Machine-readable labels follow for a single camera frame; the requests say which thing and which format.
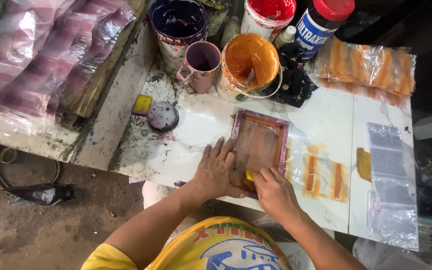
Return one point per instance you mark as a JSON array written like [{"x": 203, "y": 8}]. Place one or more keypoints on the person's left hand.
[{"x": 214, "y": 176}]

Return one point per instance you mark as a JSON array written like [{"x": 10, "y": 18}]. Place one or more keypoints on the person's right hand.
[{"x": 276, "y": 195}]

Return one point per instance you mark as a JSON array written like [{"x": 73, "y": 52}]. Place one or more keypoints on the small yellow squeegee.
[{"x": 249, "y": 175}]

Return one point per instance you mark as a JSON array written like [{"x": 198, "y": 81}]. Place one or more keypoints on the purple wooden screen printing frame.
[{"x": 261, "y": 146}]

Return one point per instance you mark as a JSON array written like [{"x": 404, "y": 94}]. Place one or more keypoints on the orange-striped clear plastic bag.
[{"x": 315, "y": 172}]

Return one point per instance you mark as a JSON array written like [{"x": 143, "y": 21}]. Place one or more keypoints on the person's yellow shirt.
[{"x": 216, "y": 247}]

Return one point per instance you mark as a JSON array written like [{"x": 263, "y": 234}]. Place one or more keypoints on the purple-stained round lid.
[{"x": 162, "y": 116}]

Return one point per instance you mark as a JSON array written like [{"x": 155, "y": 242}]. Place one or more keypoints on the mustard-coloured scrap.
[{"x": 364, "y": 165}]

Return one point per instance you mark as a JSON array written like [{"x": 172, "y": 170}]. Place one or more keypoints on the yellow sponge block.
[{"x": 142, "y": 105}]

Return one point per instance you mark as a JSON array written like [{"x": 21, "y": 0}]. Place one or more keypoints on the paint spatula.
[{"x": 249, "y": 77}]

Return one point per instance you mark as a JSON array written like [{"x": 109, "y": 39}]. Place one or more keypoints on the pink mug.
[{"x": 201, "y": 71}]

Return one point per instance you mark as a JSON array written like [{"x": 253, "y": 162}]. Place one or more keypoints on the stack of clear plastic bags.
[{"x": 390, "y": 180}]

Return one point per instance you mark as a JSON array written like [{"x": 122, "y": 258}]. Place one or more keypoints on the black floral cloth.
[{"x": 294, "y": 80}]

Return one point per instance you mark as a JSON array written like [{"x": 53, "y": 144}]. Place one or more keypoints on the orange paint bucket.
[{"x": 251, "y": 56}]

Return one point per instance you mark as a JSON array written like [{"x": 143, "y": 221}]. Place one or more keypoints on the white plastic bag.
[{"x": 399, "y": 257}]

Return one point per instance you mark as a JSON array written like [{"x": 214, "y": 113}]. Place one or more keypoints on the pale plastic bottle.
[{"x": 231, "y": 32}]

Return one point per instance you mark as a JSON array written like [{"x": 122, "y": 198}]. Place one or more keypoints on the wooden board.
[{"x": 103, "y": 78}]

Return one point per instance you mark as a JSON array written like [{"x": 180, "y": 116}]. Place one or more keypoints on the purple paint bucket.
[{"x": 176, "y": 26}]

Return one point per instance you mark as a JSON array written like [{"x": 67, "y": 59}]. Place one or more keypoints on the pile of orange-printed plastic bags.
[{"x": 366, "y": 67}]

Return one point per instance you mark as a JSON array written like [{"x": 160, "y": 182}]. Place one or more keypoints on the small white squeeze bottle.
[{"x": 285, "y": 36}]

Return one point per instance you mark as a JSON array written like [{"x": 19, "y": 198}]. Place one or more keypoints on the dirty paint container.
[{"x": 216, "y": 17}]

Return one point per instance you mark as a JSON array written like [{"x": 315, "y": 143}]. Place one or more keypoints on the red paint bucket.
[{"x": 266, "y": 15}]

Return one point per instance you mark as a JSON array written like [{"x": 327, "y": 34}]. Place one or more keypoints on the blue-labelled bottle with red cap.
[{"x": 315, "y": 30}]

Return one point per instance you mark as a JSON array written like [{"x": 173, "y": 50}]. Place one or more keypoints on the black plastic bag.
[{"x": 43, "y": 194}]

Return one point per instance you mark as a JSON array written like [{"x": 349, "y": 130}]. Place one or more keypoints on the tape roll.
[{"x": 8, "y": 155}]

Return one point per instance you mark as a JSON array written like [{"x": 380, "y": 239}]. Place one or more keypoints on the pile of purple-printed plastic bags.
[{"x": 32, "y": 63}]

